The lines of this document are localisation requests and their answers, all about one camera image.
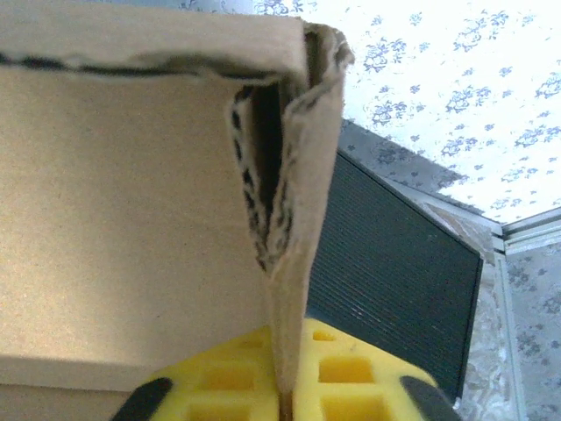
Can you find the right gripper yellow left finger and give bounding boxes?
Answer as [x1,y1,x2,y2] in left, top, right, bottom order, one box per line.
[109,326,281,421]

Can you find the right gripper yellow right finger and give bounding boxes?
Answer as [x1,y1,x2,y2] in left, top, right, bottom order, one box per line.
[291,318,459,421]

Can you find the brown cardboard mailer box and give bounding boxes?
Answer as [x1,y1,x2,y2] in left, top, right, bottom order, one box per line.
[0,0,356,421]

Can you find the black ribbed metal-cornered case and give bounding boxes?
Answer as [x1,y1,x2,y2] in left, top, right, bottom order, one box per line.
[306,146,486,403]

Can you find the aluminium table side rail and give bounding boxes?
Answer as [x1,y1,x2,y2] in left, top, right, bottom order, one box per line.
[494,252,527,421]

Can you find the aluminium corner post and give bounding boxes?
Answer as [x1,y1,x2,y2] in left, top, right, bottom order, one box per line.
[490,204,561,256]

